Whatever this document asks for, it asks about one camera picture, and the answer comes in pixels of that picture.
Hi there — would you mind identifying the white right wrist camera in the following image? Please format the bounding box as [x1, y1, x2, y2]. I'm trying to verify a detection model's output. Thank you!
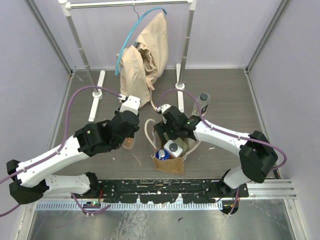
[155, 104, 171, 123]

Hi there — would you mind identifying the dark cap clear bottle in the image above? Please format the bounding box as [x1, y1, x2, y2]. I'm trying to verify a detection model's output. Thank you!
[191, 92, 211, 117]

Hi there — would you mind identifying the blue bottle white pump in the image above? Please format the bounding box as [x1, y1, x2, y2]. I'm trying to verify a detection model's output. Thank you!
[155, 149, 170, 161]

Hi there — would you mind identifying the small green led board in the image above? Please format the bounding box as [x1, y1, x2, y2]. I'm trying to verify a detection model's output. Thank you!
[83, 201, 101, 209]

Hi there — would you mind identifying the blue clothes hanger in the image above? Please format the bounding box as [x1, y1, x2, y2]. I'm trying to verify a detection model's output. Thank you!
[114, 7, 167, 76]

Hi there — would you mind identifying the beige cloth garment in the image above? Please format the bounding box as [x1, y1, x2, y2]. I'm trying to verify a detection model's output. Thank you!
[117, 12, 169, 107]

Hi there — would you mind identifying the white bottle grey cap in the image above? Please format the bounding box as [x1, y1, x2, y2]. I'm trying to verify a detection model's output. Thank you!
[163, 140, 183, 159]

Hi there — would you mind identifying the cream lid green jar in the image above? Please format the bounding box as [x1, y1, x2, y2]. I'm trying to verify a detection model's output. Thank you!
[174, 137, 189, 154]

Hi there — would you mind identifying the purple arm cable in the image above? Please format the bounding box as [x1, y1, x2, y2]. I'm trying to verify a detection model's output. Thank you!
[156, 89, 287, 216]
[0, 85, 126, 218]

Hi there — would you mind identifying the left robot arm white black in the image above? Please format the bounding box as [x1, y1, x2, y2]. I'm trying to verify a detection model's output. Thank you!
[6, 110, 140, 205]

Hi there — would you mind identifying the canvas tote bag with handles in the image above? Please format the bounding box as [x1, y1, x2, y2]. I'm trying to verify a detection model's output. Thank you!
[144, 119, 201, 174]

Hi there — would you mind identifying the white slotted cable duct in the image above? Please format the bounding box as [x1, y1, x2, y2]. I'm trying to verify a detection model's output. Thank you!
[35, 201, 223, 211]

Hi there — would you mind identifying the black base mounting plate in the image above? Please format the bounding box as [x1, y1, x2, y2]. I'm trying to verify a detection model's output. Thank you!
[75, 178, 249, 204]

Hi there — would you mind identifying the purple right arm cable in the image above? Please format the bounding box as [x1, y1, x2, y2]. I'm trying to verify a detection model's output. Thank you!
[156, 89, 287, 216]

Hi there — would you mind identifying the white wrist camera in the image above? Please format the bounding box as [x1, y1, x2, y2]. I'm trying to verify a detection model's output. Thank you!
[155, 104, 171, 123]
[118, 94, 141, 116]

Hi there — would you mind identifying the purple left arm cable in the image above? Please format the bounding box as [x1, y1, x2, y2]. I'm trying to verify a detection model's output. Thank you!
[0, 85, 126, 218]

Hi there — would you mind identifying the white metal clothes rack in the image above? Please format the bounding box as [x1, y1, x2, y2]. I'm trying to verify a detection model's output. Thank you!
[58, 0, 197, 122]

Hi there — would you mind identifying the pink cap amber bottle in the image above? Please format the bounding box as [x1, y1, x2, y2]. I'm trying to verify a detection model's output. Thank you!
[123, 137, 135, 150]

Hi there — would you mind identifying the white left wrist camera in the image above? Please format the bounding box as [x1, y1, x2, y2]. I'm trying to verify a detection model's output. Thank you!
[118, 94, 141, 116]

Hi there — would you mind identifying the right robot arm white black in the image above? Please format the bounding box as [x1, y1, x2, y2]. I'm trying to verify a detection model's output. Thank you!
[154, 104, 278, 197]

